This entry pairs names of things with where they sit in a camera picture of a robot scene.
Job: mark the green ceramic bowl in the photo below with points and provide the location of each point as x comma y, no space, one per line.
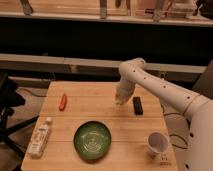
92,140

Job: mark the black rectangular block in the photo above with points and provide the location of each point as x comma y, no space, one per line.
138,110

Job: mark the orange carrot toy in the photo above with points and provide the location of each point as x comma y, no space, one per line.
63,102

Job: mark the white plastic bottle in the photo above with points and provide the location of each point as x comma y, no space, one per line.
39,139

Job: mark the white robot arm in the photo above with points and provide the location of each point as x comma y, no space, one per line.
195,107

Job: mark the wooden upper shelf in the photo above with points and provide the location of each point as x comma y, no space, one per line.
159,12

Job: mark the black office chair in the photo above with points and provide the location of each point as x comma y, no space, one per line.
9,99

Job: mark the white sponge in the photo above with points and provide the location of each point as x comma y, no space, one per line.
120,100

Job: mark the grey metal bench rail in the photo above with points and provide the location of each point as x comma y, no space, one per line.
62,64

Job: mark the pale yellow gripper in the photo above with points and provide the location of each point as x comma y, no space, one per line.
125,89

